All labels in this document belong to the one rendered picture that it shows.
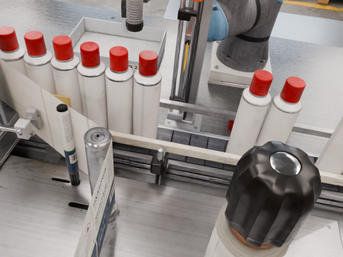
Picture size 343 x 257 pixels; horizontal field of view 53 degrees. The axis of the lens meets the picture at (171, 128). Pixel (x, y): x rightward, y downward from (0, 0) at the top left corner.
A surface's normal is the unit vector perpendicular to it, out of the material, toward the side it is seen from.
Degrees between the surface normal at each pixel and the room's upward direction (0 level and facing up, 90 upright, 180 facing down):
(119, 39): 0
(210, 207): 0
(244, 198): 90
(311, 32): 0
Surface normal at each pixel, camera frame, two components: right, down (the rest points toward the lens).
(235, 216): -0.35, 0.63
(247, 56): 0.02, 0.44
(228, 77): -0.14, 0.68
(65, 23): 0.08, -0.72
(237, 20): 0.58, 0.53
